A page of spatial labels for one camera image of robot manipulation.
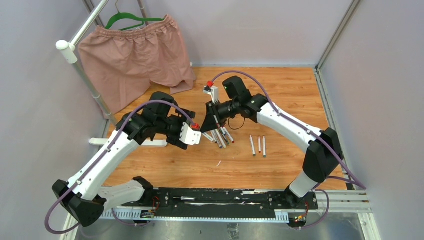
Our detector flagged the white clothes rack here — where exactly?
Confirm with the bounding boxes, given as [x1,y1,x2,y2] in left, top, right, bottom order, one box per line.
[55,0,169,148]

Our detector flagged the grey capped marker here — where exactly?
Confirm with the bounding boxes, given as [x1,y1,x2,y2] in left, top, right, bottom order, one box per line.
[211,130,223,149]

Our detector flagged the teal capped white marker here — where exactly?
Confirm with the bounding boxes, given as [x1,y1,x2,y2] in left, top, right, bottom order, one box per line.
[262,135,267,158]

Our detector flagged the pink shorts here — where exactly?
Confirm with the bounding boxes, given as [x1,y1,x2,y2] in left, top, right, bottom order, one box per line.
[77,14,196,114]

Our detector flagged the red capped white marker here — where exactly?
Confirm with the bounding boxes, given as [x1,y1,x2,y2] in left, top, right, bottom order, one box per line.
[257,136,262,153]

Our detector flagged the green clothes hanger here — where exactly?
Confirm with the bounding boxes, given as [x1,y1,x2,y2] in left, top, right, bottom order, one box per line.
[104,0,165,31]

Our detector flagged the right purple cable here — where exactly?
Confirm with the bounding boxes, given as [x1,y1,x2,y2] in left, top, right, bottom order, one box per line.
[210,70,367,231]

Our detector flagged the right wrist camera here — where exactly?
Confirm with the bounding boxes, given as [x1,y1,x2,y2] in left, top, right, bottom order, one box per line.
[203,86,219,104]

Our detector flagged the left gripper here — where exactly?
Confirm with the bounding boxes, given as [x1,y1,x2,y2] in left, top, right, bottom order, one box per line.
[156,107,196,149]

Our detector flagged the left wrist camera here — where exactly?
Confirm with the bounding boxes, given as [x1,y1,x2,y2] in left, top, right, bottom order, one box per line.
[179,125,202,146]

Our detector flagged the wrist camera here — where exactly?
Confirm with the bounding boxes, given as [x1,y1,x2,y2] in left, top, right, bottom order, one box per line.
[179,125,202,146]
[203,86,219,104]

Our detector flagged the purple cable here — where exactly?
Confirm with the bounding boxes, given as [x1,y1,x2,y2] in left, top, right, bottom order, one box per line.
[210,70,367,231]
[44,99,201,235]

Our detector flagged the blue capped white marker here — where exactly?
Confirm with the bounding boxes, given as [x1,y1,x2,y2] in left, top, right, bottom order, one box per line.
[220,127,230,146]

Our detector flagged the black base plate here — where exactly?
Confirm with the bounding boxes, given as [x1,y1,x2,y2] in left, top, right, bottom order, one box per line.
[120,187,320,220]

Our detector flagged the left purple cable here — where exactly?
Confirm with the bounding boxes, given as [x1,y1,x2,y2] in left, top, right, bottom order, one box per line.
[44,99,201,235]

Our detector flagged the white acrylic marker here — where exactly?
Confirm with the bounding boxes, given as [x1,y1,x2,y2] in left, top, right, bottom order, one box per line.
[223,127,235,143]

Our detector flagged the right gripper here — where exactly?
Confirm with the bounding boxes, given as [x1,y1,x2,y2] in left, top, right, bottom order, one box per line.
[201,99,240,134]

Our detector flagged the yellow capped white marker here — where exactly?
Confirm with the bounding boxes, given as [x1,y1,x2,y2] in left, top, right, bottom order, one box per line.
[215,129,227,149]

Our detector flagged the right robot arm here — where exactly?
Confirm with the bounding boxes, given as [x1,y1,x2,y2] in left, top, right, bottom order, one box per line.
[200,76,342,209]

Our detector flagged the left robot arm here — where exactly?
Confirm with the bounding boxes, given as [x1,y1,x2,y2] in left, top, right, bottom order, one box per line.
[44,91,202,231]

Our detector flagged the green capped white marker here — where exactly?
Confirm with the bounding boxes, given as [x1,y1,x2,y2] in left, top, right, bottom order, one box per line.
[249,135,257,157]

